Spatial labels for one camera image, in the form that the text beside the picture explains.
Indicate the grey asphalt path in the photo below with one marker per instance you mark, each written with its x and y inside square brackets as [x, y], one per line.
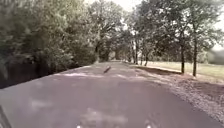
[100, 96]

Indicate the wood of dense trees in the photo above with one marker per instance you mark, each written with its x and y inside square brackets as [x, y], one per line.
[43, 36]

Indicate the row of trees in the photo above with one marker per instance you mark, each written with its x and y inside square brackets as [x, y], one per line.
[180, 30]

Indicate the dark earth bank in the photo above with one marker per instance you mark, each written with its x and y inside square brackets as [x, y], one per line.
[30, 75]

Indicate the gravel strip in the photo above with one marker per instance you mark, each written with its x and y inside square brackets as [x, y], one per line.
[193, 90]

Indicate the grass field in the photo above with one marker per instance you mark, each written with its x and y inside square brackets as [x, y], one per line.
[206, 69]

